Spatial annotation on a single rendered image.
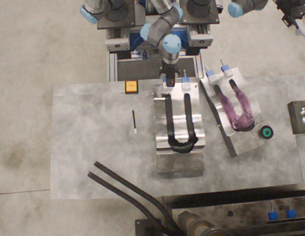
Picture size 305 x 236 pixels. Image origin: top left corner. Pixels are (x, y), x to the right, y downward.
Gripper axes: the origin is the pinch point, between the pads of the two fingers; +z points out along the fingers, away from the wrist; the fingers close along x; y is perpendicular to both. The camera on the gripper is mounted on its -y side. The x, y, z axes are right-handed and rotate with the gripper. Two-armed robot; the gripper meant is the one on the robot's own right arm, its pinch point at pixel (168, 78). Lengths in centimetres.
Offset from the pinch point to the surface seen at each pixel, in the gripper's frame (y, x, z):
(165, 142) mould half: -32.7, 3.6, 7.4
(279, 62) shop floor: 59, -126, 101
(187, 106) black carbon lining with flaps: -12.0, -10.7, 12.8
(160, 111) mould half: -14.3, 5.0, 12.5
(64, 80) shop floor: 49, 91, 101
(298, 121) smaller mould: -24, -79, 14
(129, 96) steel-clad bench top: -1.6, 22.2, 20.8
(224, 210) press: -72, -29, 22
